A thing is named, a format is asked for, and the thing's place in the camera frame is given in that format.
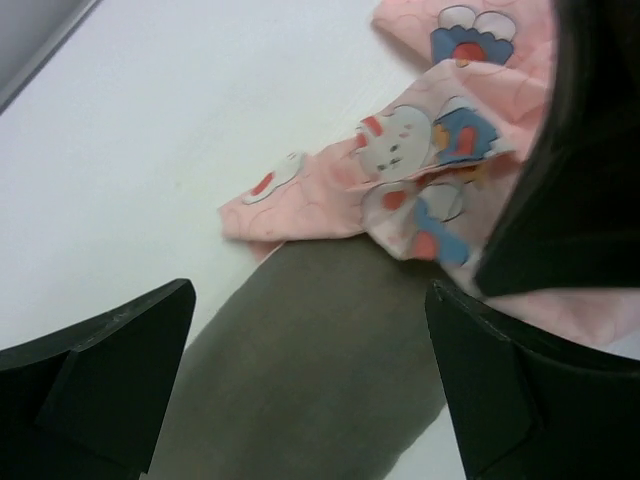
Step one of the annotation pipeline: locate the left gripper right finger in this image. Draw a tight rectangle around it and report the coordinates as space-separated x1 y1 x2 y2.
425 281 639 479

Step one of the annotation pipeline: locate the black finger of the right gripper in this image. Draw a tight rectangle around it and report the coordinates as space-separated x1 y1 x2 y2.
474 0 639 297

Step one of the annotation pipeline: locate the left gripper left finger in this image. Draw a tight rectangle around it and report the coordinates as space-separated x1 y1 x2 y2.
1 279 196 479

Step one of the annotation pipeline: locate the pink cartoon pillowcase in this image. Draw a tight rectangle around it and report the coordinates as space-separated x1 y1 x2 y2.
220 1 639 346

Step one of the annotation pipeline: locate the grey pillow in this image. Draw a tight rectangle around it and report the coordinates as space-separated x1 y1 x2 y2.
148 236 445 479

